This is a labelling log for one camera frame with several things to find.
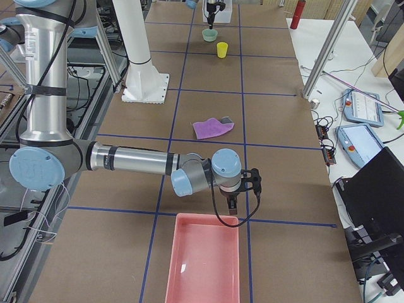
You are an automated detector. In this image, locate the red bottle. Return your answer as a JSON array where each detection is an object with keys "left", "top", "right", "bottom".
[{"left": 290, "top": 0, "right": 306, "bottom": 30}]

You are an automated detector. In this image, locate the near teach pendant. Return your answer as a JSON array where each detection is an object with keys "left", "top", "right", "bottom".
[{"left": 335, "top": 123, "right": 384, "bottom": 169}]

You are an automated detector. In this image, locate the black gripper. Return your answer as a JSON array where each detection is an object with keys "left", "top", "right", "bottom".
[
  {"left": 220, "top": 187, "right": 240, "bottom": 215},
  {"left": 206, "top": 0, "right": 225, "bottom": 29}
]

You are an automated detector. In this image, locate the green bowl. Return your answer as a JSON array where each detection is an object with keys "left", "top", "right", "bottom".
[{"left": 201, "top": 28, "right": 218, "bottom": 42}]

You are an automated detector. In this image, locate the yellow plastic cup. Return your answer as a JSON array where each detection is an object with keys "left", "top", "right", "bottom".
[{"left": 217, "top": 42, "right": 229, "bottom": 59}]

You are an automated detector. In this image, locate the aluminium frame post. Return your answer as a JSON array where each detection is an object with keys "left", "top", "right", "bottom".
[{"left": 302, "top": 0, "right": 357, "bottom": 99}]

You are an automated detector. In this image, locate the grabber stick green tip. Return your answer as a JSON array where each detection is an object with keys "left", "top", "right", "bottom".
[{"left": 322, "top": 71, "right": 404, "bottom": 130}]

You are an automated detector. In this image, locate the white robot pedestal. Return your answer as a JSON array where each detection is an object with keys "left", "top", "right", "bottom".
[{"left": 113, "top": 0, "right": 170, "bottom": 104}]

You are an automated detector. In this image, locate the white translucent bin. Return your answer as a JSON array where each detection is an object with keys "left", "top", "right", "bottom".
[{"left": 200, "top": 0, "right": 233, "bottom": 24}]

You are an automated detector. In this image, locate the purple grey cloth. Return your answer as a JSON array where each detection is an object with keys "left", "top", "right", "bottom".
[{"left": 192, "top": 117, "right": 235, "bottom": 140}]

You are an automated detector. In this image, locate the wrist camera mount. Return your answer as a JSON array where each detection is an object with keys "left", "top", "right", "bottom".
[{"left": 239, "top": 168, "right": 262, "bottom": 198}]

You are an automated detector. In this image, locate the pink plastic bin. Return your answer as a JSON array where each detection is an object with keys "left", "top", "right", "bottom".
[{"left": 165, "top": 213, "right": 240, "bottom": 302}]

